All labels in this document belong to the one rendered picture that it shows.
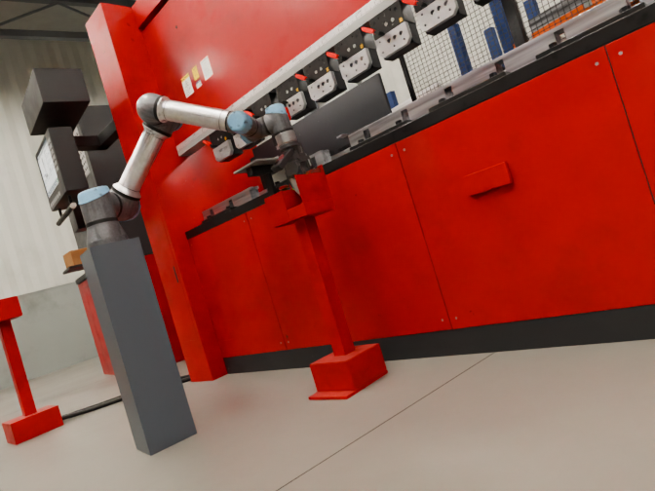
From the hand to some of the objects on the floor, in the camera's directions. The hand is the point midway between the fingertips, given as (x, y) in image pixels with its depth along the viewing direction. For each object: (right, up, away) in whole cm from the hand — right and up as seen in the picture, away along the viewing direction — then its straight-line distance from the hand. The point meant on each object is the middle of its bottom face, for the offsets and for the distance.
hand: (302, 195), depth 187 cm
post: (+136, -37, +45) cm, 148 cm away
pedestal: (-160, -128, +101) cm, 228 cm away
